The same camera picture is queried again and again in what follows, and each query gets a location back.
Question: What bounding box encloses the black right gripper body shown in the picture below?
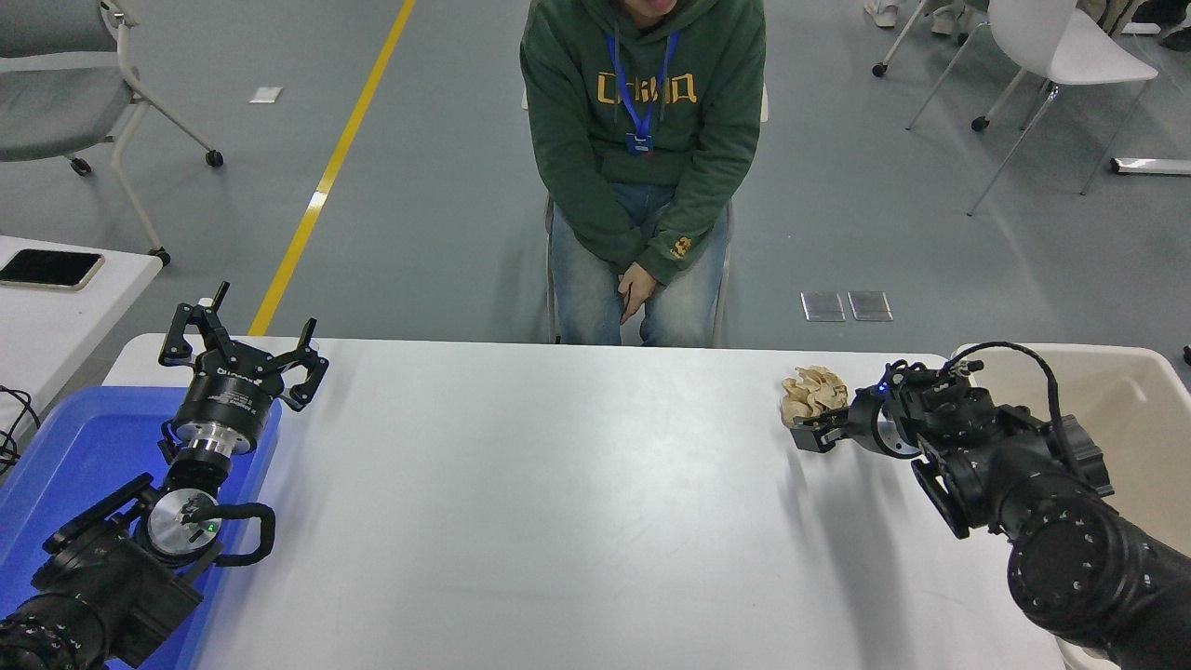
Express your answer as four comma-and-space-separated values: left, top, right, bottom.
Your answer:
843, 389, 896, 459

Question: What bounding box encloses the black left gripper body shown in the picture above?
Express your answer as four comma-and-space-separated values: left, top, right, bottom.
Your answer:
172, 356, 284, 436

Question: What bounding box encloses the tan paper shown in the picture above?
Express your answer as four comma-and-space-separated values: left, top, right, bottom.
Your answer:
780, 365, 850, 429

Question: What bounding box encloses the person's left hand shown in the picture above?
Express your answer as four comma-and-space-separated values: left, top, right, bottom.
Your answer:
617, 261, 661, 326

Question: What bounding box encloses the white side table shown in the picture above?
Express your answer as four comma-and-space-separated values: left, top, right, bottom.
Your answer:
0, 234, 165, 448

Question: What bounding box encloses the black smartphone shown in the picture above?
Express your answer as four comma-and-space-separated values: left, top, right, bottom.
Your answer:
0, 248, 105, 292

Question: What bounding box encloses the blue plastic tray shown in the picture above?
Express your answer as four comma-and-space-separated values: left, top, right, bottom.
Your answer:
0, 386, 283, 670

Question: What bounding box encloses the grey office chair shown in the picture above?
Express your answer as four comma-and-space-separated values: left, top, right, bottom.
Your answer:
0, 0, 225, 266

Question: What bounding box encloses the large pale plastic bin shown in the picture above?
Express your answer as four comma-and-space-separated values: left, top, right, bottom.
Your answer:
952, 342, 1191, 670

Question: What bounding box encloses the white metal-framed chair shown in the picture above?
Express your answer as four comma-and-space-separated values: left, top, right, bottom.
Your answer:
521, 84, 769, 347

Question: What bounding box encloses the person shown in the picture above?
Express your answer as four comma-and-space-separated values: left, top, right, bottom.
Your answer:
863, 0, 969, 36
519, 0, 768, 348
1079, 0, 1191, 68

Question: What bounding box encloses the white shell chair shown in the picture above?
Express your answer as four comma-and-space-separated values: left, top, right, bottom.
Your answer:
907, 0, 1161, 217

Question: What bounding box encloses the black cable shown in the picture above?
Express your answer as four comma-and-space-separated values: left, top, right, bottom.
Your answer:
0, 384, 43, 476

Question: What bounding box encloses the blue lanyard badge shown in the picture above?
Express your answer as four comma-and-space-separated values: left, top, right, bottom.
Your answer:
605, 33, 680, 156

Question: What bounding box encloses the wheeled chair frame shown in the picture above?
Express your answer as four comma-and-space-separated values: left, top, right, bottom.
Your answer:
873, 0, 1034, 133

